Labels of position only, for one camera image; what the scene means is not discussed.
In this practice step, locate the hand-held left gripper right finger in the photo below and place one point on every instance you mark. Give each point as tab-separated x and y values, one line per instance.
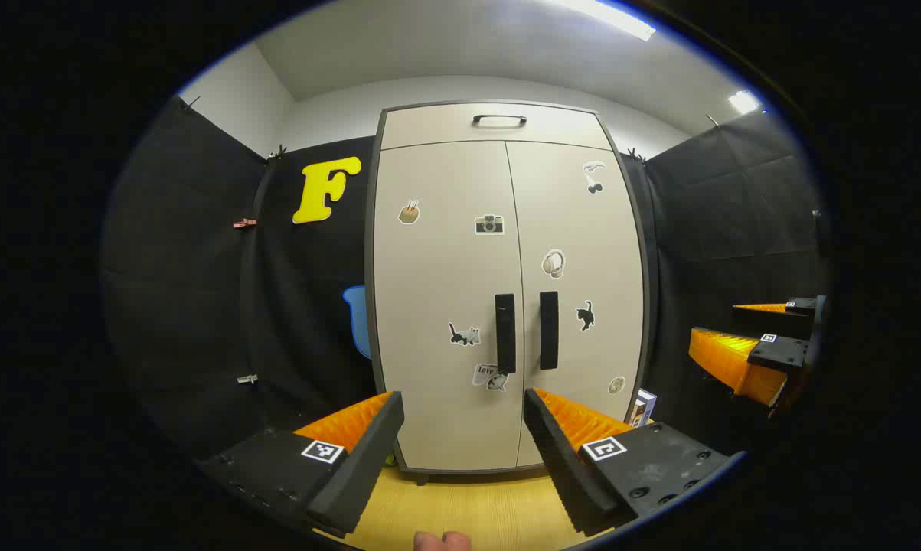
563	467

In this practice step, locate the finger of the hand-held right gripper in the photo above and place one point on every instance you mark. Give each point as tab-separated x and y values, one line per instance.
778	353
801	306

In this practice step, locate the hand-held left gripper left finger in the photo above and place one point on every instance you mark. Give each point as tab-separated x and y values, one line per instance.
360	467

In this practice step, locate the beige double-door shoe cabinet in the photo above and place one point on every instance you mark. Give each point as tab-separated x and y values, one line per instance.
369	291

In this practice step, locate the beige cabinet door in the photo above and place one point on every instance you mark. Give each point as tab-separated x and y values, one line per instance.
582	229
437	291

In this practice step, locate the beige cabinet drawer front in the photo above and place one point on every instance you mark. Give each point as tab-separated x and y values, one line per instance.
429	126

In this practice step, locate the white blue book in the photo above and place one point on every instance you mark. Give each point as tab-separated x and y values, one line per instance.
645	402

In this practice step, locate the white cloth clip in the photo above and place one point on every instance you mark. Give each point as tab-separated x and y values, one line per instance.
247	379

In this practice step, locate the small ceiling light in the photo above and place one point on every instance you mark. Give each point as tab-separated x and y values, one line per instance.
743	101

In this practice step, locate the black cloth clip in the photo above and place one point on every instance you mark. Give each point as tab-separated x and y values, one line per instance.
635	155
276	154

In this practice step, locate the black backdrop cloth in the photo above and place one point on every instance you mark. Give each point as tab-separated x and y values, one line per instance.
192	291

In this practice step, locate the red cloth clip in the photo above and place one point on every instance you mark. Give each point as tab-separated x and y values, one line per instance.
244	223

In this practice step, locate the long ceiling light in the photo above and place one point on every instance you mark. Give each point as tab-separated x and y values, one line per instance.
609	17

